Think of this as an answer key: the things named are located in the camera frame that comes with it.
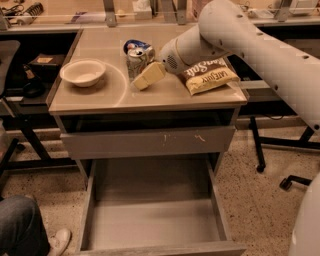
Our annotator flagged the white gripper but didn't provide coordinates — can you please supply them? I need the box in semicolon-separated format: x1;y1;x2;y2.
133;37;187;90

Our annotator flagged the green white 7up can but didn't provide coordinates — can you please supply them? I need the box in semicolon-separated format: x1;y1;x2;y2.
127;47;148;80

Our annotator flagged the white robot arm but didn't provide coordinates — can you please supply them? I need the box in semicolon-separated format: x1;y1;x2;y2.
159;0;320;256

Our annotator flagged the blue pepsi can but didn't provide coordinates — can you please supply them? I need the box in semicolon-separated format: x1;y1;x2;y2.
123;39;155;63

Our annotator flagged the closed top drawer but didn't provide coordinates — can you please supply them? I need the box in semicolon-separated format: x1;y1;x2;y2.
61;126;235;159

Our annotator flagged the grey drawer cabinet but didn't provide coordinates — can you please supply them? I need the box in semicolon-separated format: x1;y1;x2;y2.
45;23;250;256

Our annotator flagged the open middle drawer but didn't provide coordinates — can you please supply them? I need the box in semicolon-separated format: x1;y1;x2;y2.
76;156;246;256

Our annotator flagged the brown sea salt chip bag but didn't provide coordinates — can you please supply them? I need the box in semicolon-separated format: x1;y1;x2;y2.
178;58;239;96

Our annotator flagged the tissue box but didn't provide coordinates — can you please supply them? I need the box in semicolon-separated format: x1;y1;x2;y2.
132;0;152;20

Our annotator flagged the white paper bowl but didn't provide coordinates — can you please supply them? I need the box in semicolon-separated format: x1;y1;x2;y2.
60;59;106;88

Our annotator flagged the black box on shelf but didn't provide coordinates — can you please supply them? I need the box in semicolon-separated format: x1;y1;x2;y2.
28;54;65;80

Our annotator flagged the white sneaker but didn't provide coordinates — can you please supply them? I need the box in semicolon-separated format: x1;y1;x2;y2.
48;228;71;256

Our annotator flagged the person leg in jeans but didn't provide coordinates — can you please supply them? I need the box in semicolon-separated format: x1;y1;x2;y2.
0;195;50;256

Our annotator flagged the black desk frame left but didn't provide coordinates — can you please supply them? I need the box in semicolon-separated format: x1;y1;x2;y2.
0;96;76;176

